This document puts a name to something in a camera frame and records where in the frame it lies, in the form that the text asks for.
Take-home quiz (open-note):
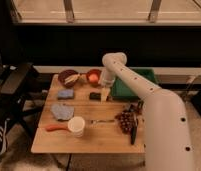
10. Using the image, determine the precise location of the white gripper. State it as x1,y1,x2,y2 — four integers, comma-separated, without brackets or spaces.
99,69,115,102

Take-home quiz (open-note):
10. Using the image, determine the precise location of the black eraser block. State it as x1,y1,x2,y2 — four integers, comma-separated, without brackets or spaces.
89,92,101,100

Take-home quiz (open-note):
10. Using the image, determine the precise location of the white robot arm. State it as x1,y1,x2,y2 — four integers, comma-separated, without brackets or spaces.
100,52,195,171

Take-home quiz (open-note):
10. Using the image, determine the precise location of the green plastic tray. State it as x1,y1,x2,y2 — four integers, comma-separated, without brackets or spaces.
111,68,158,100

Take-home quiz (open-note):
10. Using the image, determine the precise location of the orange fruit in bowl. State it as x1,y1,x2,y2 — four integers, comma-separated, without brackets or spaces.
89,74,99,83

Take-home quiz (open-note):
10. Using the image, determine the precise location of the orange-red bowl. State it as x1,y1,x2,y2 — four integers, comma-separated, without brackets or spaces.
86,69,101,87

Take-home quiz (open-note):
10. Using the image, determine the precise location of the metal fork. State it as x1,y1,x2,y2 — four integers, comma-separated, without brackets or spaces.
90,120,115,125

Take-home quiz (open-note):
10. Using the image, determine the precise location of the bunch of dark grapes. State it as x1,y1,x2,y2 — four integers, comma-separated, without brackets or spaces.
115,105,137,134

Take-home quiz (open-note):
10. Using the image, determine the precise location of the banana in bowl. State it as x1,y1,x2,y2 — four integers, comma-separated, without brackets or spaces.
64,74,80,84

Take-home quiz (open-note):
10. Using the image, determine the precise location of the small blue sponge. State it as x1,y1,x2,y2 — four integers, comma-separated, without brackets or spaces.
57,89,74,99

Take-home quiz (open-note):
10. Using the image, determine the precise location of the wooden folding table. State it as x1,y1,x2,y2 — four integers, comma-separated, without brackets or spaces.
31,74,144,153

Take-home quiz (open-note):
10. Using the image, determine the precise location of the white paper cup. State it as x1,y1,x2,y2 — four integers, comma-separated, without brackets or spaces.
67,116,85,137

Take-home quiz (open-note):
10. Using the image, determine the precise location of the dark red bowl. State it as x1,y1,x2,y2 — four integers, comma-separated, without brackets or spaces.
58,69,80,88

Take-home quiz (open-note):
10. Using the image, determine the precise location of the black knife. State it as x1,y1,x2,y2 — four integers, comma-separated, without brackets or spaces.
131,114,138,145

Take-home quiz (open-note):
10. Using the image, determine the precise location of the blue crumpled cloth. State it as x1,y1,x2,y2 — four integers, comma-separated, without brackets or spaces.
51,104,74,121

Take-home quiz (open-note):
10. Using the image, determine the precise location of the black chair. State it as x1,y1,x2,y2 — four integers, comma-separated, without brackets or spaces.
0,63,43,138

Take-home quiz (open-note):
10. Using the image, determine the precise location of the black white sneaker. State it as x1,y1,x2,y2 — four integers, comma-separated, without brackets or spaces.
0,118,10,156

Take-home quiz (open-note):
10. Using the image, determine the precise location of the orange handled tool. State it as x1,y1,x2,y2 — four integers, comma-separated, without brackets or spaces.
45,125,69,132

